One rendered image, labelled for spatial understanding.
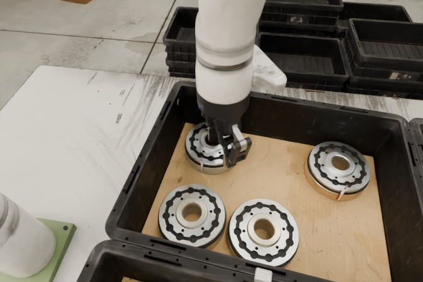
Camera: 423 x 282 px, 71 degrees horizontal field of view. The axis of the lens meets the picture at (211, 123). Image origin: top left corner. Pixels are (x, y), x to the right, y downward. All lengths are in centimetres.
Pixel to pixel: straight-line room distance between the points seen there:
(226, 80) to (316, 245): 29
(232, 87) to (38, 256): 44
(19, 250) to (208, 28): 44
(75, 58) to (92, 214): 181
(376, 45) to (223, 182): 124
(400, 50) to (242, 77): 134
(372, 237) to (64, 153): 67
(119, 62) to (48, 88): 129
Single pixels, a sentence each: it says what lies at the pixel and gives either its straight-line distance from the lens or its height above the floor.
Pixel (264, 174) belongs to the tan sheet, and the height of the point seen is 83.
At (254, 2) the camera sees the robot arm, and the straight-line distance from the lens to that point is 30.
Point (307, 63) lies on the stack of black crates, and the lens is 158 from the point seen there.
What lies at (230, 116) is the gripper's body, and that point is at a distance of 40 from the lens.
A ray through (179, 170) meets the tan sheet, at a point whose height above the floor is 83.
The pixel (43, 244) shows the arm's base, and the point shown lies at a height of 77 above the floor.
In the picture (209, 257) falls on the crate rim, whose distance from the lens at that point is 37.
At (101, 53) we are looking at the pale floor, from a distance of 238.
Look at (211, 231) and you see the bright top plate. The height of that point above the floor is 86.
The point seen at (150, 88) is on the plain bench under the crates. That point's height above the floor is 70.
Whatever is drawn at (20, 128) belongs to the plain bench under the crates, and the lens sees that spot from 92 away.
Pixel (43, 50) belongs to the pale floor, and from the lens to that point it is 259.
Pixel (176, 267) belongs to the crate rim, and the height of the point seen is 93.
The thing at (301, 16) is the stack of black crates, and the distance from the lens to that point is 165.
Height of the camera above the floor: 128
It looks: 48 degrees down
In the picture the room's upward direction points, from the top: straight up
